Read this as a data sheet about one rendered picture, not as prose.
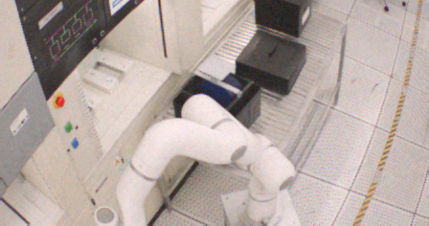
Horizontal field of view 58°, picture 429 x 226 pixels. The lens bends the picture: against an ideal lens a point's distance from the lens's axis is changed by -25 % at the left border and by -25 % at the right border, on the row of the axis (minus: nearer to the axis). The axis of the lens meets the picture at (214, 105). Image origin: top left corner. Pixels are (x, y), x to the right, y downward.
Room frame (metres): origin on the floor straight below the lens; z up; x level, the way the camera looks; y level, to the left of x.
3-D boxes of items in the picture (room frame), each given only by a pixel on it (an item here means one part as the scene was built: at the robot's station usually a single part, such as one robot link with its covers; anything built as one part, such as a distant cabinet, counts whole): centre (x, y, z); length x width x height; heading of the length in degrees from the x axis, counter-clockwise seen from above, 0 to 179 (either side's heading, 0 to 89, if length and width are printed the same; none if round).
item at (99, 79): (1.75, 0.52, 0.89); 0.22 x 0.21 x 0.04; 57
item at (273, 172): (0.95, -0.18, 1.07); 0.19 x 0.12 x 0.24; 32
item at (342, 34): (1.84, -0.27, 0.38); 1.30 x 0.60 x 0.76; 147
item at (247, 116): (1.50, -0.02, 0.85); 0.28 x 0.28 x 0.17; 51
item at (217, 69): (1.50, -0.01, 0.93); 0.24 x 0.20 x 0.32; 51
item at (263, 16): (2.23, -0.45, 0.89); 0.29 x 0.29 x 0.25; 59
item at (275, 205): (0.98, -0.16, 0.85); 0.19 x 0.19 x 0.18
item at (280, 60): (1.82, -0.30, 0.83); 0.29 x 0.29 x 0.13; 59
